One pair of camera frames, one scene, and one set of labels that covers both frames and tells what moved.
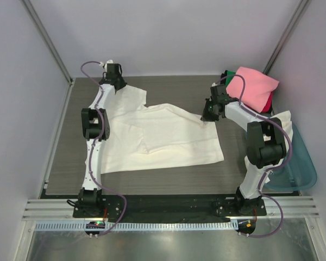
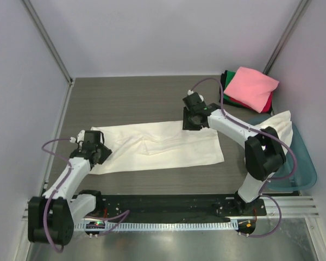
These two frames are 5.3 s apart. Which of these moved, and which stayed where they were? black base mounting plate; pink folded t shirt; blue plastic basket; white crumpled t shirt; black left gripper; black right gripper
Moved: black right gripper; black left gripper
Stayed: white crumpled t shirt; pink folded t shirt; blue plastic basket; black base mounting plate
